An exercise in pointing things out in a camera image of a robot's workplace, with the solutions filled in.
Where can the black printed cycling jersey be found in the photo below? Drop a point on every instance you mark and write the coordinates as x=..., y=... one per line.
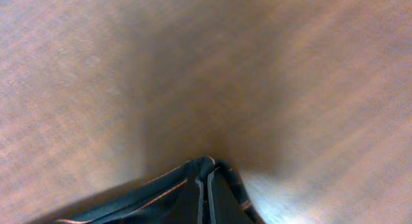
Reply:
x=200, y=191

